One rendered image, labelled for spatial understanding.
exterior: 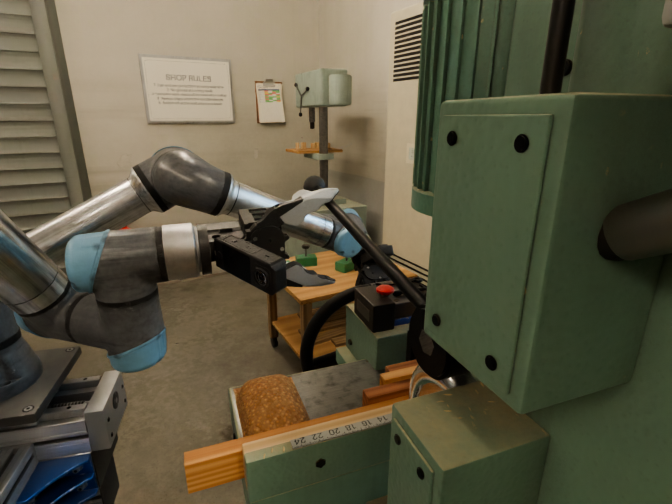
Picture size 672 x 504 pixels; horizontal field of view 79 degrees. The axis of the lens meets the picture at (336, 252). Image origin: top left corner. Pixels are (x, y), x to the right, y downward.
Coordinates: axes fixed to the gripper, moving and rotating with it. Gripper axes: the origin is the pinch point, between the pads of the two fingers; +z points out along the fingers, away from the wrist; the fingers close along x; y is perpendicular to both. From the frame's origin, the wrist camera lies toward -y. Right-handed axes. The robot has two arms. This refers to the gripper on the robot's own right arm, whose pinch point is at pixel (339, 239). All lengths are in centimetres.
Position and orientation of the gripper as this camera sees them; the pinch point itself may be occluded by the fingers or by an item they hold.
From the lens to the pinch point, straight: 60.8
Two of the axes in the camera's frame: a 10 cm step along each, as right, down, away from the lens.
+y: -3.5, -4.2, 8.4
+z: 9.4, -1.2, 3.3
